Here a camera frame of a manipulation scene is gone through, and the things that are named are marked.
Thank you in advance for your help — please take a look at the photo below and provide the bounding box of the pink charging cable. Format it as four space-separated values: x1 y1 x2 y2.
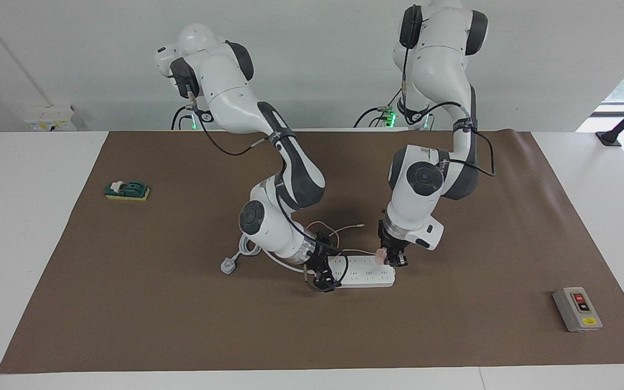
307 220 383 255

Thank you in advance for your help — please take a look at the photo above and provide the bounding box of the white power strip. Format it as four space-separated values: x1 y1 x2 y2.
327 255 396 288

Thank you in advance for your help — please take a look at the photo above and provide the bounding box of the brown table mat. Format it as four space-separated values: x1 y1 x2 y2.
0 130 624 374

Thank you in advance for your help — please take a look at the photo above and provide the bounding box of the white power cord with plug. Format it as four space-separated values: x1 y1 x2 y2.
220 233 313 274

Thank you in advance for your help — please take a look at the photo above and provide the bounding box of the black base cable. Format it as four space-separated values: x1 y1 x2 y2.
171 106 196 131
353 89 402 129

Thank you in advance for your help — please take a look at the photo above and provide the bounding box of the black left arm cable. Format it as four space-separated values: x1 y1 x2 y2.
400 19 496 178

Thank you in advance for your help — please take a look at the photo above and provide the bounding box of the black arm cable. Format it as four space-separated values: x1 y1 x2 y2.
185 89 350 285
400 19 496 178

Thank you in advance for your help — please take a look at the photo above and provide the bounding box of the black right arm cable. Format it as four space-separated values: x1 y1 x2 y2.
185 89 350 285

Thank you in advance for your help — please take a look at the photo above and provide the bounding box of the grey on-off switch box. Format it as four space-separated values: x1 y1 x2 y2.
552 287 603 333

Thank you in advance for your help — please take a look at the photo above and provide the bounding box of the green knife switch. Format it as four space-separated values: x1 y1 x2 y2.
105 180 151 202

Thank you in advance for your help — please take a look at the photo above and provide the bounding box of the white wall socket box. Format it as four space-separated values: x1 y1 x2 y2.
25 105 77 132

